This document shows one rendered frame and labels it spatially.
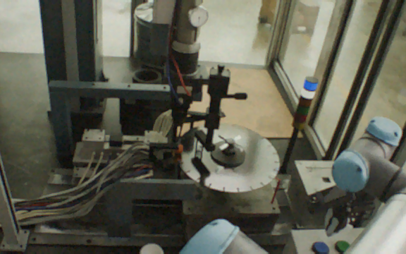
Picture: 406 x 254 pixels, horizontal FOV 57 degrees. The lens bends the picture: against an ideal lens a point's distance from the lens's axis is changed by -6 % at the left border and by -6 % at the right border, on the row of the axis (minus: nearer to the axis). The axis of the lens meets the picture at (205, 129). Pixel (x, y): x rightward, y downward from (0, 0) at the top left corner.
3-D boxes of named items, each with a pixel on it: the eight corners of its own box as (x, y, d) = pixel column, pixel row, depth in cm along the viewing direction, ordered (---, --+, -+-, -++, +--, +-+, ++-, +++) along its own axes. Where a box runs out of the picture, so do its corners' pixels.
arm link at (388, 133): (361, 123, 79) (378, 109, 84) (345, 162, 85) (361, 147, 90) (395, 142, 75) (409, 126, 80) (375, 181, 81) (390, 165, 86)
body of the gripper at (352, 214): (367, 223, 93) (387, 189, 86) (336, 224, 92) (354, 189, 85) (356, 200, 100) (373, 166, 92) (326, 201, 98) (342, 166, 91)
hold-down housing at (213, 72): (221, 123, 116) (232, 61, 104) (220, 133, 112) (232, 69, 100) (202, 120, 116) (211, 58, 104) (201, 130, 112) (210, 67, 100)
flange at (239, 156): (230, 139, 131) (232, 132, 129) (252, 159, 124) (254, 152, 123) (203, 149, 125) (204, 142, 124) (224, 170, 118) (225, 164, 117)
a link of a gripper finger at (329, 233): (347, 243, 99) (360, 221, 94) (326, 245, 98) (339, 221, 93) (343, 234, 102) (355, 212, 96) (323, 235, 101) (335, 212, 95)
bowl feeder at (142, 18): (192, 68, 209) (199, 3, 188) (197, 99, 185) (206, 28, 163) (133, 65, 205) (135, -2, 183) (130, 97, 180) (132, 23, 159)
